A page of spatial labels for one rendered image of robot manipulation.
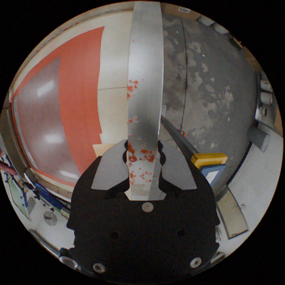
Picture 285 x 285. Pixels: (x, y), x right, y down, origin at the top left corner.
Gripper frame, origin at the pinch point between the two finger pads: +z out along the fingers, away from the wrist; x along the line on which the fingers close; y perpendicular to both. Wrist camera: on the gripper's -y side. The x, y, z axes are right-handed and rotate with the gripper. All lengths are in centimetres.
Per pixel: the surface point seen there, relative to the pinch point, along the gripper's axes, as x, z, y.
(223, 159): 23.3, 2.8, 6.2
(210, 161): 17.5, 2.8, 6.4
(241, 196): 309, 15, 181
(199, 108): 78, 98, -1
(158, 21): 1.4, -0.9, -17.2
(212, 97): 100, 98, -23
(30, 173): -57, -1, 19
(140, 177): -0.2, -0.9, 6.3
